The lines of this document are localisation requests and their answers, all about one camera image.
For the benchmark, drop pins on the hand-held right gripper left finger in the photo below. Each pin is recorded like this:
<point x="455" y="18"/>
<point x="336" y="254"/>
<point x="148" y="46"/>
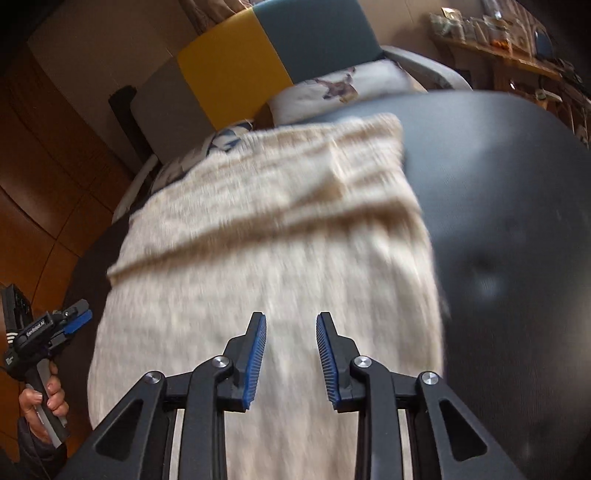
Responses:
<point x="256" y="360"/>

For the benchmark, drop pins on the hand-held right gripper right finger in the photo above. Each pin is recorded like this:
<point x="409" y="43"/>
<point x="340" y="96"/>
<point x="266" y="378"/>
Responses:
<point x="325" y="364"/>

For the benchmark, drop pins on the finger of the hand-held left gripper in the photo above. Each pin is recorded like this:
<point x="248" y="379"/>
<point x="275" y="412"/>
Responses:
<point x="76" y="321"/>

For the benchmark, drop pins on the cream knitted sweater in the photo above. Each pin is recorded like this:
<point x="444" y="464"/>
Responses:
<point x="277" y="230"/>

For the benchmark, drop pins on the person's left forearm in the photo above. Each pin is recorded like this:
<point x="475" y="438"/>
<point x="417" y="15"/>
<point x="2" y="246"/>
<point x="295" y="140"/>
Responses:
<point x="37" y="457"/>

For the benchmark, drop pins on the person's left hand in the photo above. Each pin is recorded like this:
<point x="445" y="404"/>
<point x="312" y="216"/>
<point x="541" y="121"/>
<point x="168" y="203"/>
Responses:
<point x="55" y="397"/>

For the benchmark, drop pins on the blue triangle print pillow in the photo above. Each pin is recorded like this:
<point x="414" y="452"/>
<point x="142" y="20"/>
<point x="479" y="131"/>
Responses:
<point x="221" y="138"/>

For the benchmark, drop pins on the bird print pillow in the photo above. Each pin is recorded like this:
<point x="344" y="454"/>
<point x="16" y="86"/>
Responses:
<point x="323" y="92"/>

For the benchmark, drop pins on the grey yellow blue sofa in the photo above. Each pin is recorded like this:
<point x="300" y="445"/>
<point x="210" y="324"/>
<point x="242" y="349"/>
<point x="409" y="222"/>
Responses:
<point x="231" y="69"/>

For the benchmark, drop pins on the brown curtain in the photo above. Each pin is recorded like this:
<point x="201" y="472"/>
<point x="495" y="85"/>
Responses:
<point x="207" y="9"/>

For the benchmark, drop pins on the cluttered wooden shelf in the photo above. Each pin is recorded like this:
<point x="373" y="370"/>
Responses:
<point x="503" y="60"/>

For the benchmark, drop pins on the blue box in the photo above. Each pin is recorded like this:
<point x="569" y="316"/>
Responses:
<point x="544" y="44"/>

